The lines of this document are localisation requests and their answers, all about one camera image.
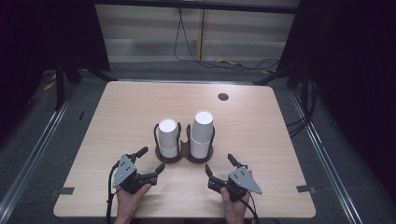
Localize tall stack of white cups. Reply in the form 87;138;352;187
190;109;215;160

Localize person's left hand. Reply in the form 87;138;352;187
115;184;152;220

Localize dark brown double cup holder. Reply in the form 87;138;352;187
153;121;216;164

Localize black overhead bar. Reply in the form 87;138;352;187
94;0;301;15

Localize black cable bundle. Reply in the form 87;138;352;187
286;78;319;138

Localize metal floor rail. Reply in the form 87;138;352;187
289;90;364;224
0;83;78;217

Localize right hand-held gripper cable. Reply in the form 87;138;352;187
239;190;261;224

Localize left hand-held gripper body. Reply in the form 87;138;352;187
111;153;158;194

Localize black metal stand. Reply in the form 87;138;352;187
54;62;119;112

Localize left hand-held gripper cable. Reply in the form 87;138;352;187
106;164;121;224

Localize hand-held gripper cable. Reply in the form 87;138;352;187
106;164;121;224
239;190;261;224

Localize short stack of white cups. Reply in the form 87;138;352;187
158;119;180;159

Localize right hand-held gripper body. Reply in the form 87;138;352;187
214;167;263;203

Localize dark curtain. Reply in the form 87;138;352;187
0;0;110;143
278;0;396;202

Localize person's right hand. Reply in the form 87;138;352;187
219;187;250;224

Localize long black floor cable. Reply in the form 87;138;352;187
173;7;281;72

